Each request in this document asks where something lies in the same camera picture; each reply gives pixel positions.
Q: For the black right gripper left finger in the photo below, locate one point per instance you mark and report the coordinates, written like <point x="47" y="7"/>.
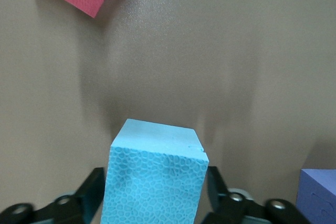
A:
<point x="78" y="208"/>

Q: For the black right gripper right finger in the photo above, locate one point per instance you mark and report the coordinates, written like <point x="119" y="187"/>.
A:
<point x="236" y="208"/>

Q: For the purple foam block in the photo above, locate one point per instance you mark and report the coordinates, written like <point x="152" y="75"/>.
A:
<point x="317" y="200"/>

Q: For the blue foam block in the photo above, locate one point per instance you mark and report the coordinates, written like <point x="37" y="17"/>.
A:
<point x="155" y="176"/>

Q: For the brown table cover sheet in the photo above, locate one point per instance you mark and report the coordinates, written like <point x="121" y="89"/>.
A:
<point x="210" y="51"/>

